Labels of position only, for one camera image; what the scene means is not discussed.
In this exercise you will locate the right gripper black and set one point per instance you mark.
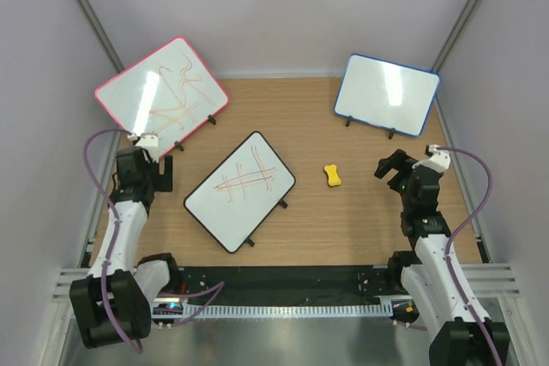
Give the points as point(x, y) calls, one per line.
point(400, 162)

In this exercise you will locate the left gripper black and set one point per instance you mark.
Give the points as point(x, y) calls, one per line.
point(162, 182)

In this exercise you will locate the yellow black whiteboard eraser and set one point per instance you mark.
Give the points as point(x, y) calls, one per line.
point(333, 177)

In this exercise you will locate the blue framed whiteboard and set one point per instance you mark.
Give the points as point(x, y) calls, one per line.
point(386, 95)

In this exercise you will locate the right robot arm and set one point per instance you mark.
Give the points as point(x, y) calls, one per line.
point(460, 329)

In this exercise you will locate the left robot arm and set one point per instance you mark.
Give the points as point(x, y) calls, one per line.
point(112, 304)

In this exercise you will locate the pink framed whiteboard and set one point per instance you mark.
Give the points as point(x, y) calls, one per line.
point(170, 93)

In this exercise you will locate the black framed whiteboard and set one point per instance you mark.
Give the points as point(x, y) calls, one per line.
point(240, 193)

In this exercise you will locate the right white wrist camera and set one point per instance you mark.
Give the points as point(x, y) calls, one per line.
point(437, 159)

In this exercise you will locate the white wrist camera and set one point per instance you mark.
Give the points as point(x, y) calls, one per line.
point(148, 141)
point(437, 159)

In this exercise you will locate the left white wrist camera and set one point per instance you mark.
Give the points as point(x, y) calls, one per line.
point(148, 141)

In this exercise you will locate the aluminium frame rail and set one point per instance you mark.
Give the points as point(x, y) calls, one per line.
point(486, 280)

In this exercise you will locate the slotted cable duct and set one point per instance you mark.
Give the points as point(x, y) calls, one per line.
point(217, 312)

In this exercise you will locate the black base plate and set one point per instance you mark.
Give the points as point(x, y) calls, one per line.
point(292, 283)

